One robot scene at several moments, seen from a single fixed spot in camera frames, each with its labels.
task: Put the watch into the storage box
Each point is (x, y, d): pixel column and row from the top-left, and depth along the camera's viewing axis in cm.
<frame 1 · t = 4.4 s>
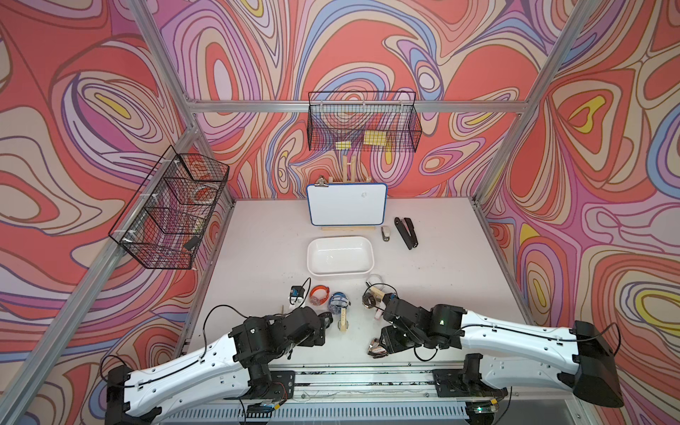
left hand: (317, 328, 74), fingers open
right hand: (389, 351, 74), fingers open
white plastic storage box: (343, 256, 103), on the table
small white whiteboard: (347, 204, 100), point 16 cm above the table
black stapler: (407, 231, 109), point 3 cm above the table
small grey stapler remover: (385, 231, 108), point 3 cm above the table
red translucent watch: (319, 295, 93), on the table
blue translucent watch: (338, 301, 90), point 2 cm above the table
beige strap watch: (343, 323, 82), point 5 cm above the table
dark brown leather watch: (369, 300, 86), point 6 cm above the table
cream strap watch: (377, 293, 90), point 4 cm above the table
white band watch: (375, 279, 97), on the table

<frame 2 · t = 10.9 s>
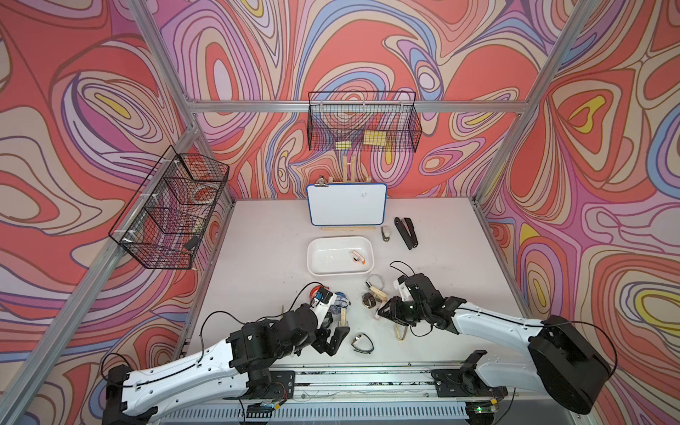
left hand: (340, 325, 70), fingers open
right hand: (382, 320, 83), fingers open
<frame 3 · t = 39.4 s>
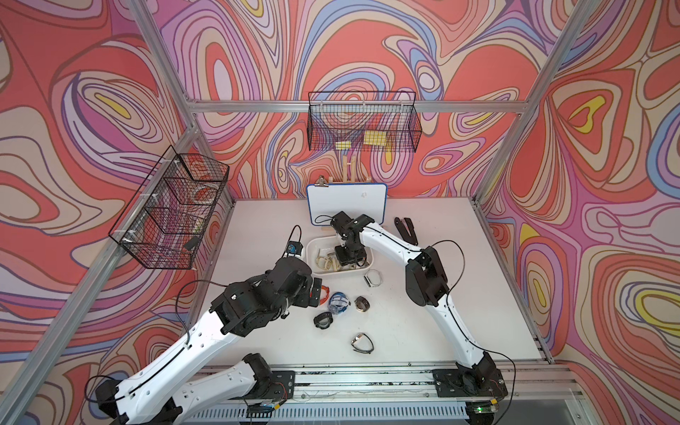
left hand: (308, 282, 69), fingers open
right hand: (348, 266, 97), fingers open
large beige square watch: (331, 263, 97), point 4 cm above the table
black digital watch: (323, 320, 84), point 4 cm above the table
tan loop strap watch: (321, 262, 100), point 2 cm above the table
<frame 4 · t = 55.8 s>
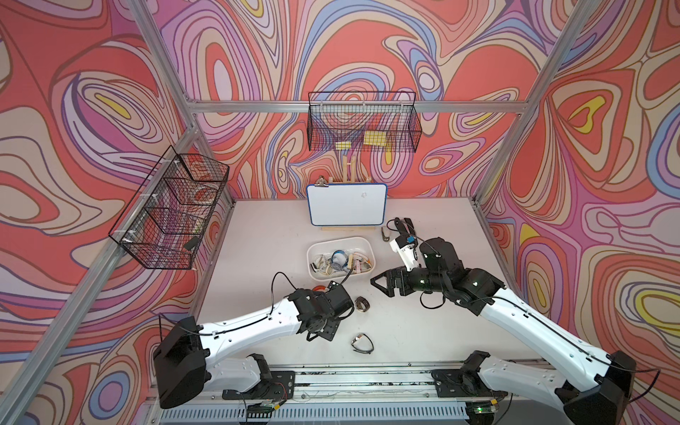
left hand: (327, 326, 78), fingers open
right hand: (384, 285, 71), fingers open
blue translucent watch: (339, 259, 101), point 2 cm above the table
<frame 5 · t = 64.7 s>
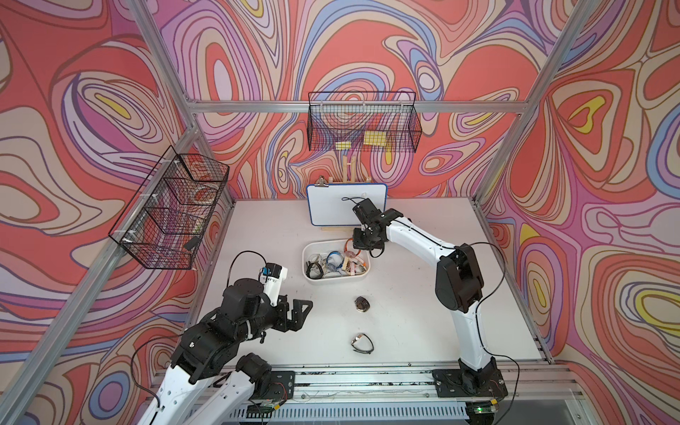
left hand: (302, 303, 66), fingers open
right hand: (361, 251, 95), fingers closed
